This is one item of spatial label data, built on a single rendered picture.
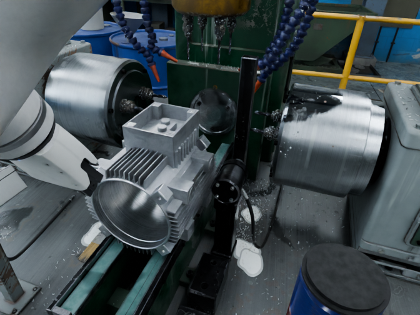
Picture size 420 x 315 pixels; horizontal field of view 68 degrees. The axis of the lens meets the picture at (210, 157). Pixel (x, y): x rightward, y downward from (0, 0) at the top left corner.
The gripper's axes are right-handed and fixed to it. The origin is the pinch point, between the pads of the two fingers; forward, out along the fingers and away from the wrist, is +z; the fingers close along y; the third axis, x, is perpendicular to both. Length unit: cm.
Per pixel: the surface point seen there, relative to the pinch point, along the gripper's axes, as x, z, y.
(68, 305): -17.8, 9.4, 1.2
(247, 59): 29.7, -1.2, 19.5
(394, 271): 8, 36, 58
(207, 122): 36.4, 33.4, 4.5
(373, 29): 432, 313, 110
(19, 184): -2.5, 3.2, -14.3
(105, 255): -8.6, 14.7, 0.9
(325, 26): 366, 262, 38
